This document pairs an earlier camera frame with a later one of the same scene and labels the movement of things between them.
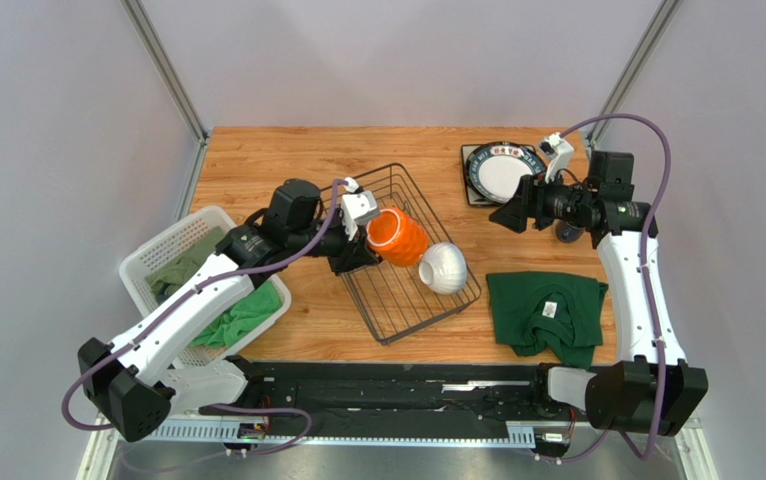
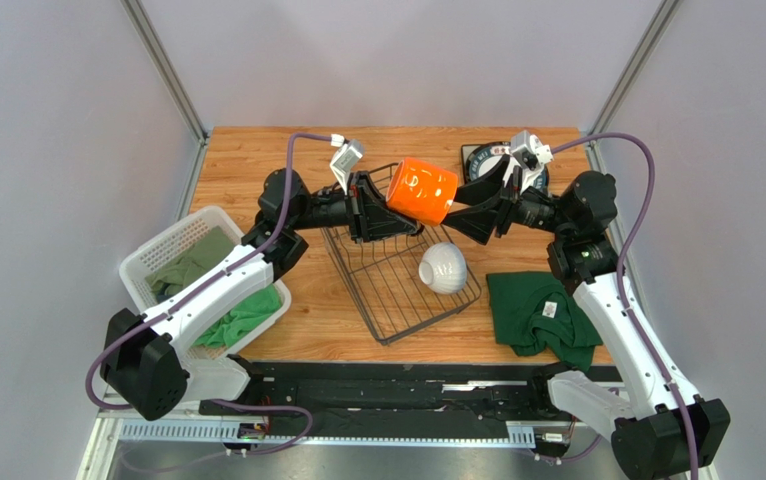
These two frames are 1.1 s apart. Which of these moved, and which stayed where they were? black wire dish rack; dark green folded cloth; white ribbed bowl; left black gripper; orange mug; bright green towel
Moved: left black gripper; orange mug
Stayed: white ribbed bowl; dark green folded cloth; black wire dish rack; bright green towel
